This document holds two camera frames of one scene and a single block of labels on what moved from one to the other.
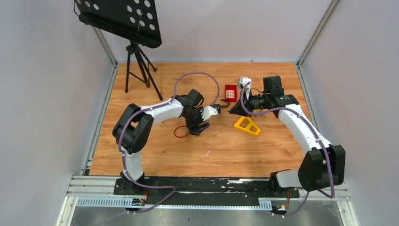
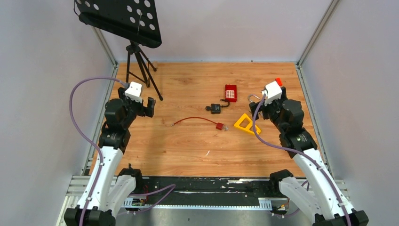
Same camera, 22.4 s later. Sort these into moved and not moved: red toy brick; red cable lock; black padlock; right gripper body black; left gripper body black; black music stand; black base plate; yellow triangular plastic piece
Moved: red cable lock; right gripper body black; left gripper body black
Not moved: black base plate; black music stand; black padlock; red toy brick; yellow triangular plastic piece
